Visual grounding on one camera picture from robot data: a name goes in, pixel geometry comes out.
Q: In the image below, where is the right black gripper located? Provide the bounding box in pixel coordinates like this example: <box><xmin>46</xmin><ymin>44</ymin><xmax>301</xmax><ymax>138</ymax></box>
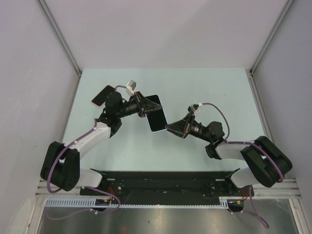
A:
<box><xmin>164</xmin><ymin>113</ymin><xmax>212</xmax><ymax>143</ymax></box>

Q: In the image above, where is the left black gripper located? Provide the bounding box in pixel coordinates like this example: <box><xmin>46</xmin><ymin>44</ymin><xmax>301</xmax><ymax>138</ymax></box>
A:
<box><xmin>117</xmin><ymin>92</ymin><xmax>162</xmax><ymax>119</ymax></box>

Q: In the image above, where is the phone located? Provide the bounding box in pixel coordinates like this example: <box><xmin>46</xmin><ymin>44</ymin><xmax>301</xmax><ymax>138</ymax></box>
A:
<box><xmin>91</xmin><ymin>85</ymin><xmax>115</xmax><ymax>107</ymax></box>
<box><xmin>146</xmin><ymin>109</ymin><xmax>167</xmax><ymax>133</ymax></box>

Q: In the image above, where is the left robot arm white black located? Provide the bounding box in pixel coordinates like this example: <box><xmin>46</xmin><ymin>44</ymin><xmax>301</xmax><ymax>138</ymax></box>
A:
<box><xmin>40</xmin><ymin>91</ymin><xmax>162</xmax><ymax>195</ymax></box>

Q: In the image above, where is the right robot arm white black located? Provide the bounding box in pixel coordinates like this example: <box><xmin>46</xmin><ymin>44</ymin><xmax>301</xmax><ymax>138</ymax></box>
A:
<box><xmin>165</xmin><ymin>114</ymin><xmax>293</xmax><ymax>195</ymax></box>

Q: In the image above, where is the phone in pink case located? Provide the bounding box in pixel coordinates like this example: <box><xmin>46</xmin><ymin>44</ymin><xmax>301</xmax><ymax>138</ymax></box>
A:
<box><xmin>91</xmin><ymin>85</ymin><xmax>115</xmax><ymax>107</ymax></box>

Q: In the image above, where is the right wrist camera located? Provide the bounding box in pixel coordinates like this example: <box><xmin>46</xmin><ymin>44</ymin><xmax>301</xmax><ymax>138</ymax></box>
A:
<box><xmin>188</xmin><ymin>103</ymin><xmax>202</xmax><ymax>117</ymax></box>

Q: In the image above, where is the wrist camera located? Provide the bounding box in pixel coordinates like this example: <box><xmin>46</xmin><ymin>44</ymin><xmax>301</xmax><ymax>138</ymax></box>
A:
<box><xmin>188</xmin><ymin>103</ymin><xmax>202</xmax><ymax>117</ymax></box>
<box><xmin>126</xmin><ymin>80</ymin><xmax>137</xmax><ymax>96</ymax></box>

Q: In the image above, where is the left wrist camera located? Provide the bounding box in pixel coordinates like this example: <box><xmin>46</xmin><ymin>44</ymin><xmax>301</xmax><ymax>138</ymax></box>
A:
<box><xmin>126</xmin><ymin>80</ymin><xmax>137</xmax><ymax>96</ymax></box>

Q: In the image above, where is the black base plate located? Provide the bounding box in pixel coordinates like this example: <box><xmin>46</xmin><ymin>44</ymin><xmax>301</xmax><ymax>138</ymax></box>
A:
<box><xmin>79</xmin><ymin>171</ymin><xmax>253</xmax><ymax>206</ymax></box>

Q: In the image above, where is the right aluminium side rail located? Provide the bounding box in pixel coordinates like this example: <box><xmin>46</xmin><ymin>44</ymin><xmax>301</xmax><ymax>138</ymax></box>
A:
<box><xmin>245</xmin><ymin>69</ymin><xmax>276</xmax><ymax>144</ymax></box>

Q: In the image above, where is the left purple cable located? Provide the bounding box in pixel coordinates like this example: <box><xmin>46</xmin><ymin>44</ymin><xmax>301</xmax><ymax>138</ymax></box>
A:
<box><xmin>46</xmin><ymin>84</ymin><xmax>130</xmax><ymax>220</ymax></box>

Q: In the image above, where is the purple cable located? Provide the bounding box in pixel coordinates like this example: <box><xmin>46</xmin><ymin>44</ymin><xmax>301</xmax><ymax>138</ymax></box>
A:
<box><xmin>198</xmin><ymin>102</ymin><xmax>286</xmax><ymax>229</ymax></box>
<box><xmin>46</xmin><ymin>84</ymin><xmax>130</xmax><ymax>220</ymax></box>

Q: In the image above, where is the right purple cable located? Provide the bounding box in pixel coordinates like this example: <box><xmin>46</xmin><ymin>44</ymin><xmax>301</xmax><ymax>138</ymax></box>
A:
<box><xmin>198</xmin><ymin>102</ymin><xmax>286</xmax><ymax>229</ymax></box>

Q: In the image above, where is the white slotted cable duct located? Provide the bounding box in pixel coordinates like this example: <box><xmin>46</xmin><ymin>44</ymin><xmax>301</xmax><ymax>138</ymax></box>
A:
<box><xmin>45</xmin><ymin>196</ymin><xmax>231</xmax><ymax>210</ymax></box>

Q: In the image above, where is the left aluminium corner post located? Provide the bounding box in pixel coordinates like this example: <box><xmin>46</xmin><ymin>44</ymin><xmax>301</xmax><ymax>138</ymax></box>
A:
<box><xmin>36</xmin><ymin>0</ymin><xmax>82</xmax><ymax>78</ymax></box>

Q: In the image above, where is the aluminium corner post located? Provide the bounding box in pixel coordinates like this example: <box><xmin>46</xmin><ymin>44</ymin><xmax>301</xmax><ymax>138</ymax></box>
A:
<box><xmin>249</xmin><ymin>0</ymin><xmax>296</xmax><ymax>76</ymax></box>
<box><xmin>36</xmin><ymin>0</ymin><xmax>82</xmax><ymax>78</ymax></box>

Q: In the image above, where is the right aluminium corner post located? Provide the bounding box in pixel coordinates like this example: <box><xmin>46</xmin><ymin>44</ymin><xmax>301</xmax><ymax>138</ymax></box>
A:
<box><xmin>249</xmin><ymin>0</ymin><xmax>296</xmax><ymax>76</ymax></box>

